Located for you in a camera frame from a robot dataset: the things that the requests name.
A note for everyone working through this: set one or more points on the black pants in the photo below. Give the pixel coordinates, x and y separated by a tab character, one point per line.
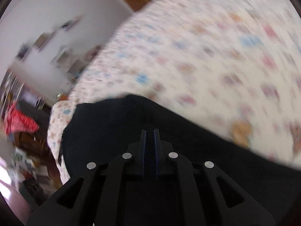
105	127

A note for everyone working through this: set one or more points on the printed bed sheet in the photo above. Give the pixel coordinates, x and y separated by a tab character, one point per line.
199	58

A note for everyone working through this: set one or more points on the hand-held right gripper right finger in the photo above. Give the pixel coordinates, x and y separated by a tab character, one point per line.
157	146

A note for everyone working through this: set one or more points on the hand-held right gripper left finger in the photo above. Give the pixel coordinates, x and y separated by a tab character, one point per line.
142	146

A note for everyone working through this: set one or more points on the red patterned cloth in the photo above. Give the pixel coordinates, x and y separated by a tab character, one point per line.
18	120

